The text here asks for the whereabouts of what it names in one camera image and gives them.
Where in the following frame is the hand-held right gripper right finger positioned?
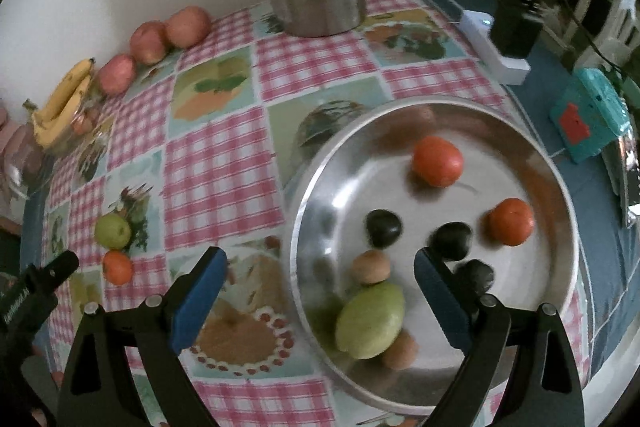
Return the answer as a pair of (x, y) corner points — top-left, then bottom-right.
(413, 247), (586, 427)

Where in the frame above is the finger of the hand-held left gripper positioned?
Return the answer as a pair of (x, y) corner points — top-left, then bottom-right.
(30, 250), (80, 295)

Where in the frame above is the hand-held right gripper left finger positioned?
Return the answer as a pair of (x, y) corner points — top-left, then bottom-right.
(57, 247), (229, 427)

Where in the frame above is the dark plum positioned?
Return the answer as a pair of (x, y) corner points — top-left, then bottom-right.
(365, 209), (403, 250)
(431, 222), (473, 262)
(457, 259), (496, 298)

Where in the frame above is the orange with stem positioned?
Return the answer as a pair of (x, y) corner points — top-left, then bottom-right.
(102, 251), (134, 286)

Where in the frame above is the brown kiwi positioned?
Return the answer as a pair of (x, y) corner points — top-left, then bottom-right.
(352, 250), (392, 285)
(382, 329), (418, 370)

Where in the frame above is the green mango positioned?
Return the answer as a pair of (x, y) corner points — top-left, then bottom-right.
(94, 213), (132, 251)
(335, 282), (406, 360)

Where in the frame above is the round metal plate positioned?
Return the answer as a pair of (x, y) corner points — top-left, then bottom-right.
(287, 98), (581, 410)

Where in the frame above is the checkered printed tablecloth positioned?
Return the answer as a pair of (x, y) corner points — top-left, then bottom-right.
(20, 0), (621, 427)

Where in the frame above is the clear glass bowl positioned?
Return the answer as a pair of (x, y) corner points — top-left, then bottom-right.
(30, 92), (113, 158)

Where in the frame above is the yellow banana bunch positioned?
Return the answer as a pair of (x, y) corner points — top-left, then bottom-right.
(30, 58), (96, 150)

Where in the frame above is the red apple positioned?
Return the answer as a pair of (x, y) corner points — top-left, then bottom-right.
(165, 6), (212, 49)
(96, 54), (137, 96)
(130, 22), (169, 66)

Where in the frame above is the clear plastic packet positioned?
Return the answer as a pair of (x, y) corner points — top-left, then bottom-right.
(602, 132), (640, 228)

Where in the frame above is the white power strip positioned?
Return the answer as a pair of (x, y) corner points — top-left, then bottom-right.
(459, 9), (531, 86)

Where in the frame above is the teal box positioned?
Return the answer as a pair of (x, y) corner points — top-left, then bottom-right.
(550, 68), (631, 164)

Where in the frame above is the black power adapter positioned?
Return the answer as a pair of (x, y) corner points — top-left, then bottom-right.
(489, 0), (543, 59)

